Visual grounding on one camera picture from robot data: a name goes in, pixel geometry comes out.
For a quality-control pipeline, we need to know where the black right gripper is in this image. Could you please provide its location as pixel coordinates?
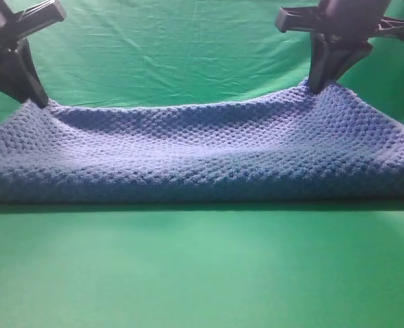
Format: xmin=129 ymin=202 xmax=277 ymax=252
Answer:
xmin=275 ymin=0 xmax=404 ymax=93

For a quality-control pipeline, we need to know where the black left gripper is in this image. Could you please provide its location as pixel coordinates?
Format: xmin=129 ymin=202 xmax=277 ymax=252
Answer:
xmin=0 ymin=1 xmax=66 ymax=108

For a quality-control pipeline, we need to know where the blue waffle-weave towel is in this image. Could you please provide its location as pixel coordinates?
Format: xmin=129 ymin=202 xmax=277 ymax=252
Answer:
xmin=0 ymin=81 xmax=404 ymax=203

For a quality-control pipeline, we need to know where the green backdrop cloth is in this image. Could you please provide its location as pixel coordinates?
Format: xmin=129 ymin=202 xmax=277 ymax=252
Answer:
xmin=0 ymin=0 xmax=404 ymax=135

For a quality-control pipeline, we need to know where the green table cloth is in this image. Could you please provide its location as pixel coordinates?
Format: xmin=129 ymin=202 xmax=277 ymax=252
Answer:
xmin=0 ymin=201 xmax=404 ymax=327

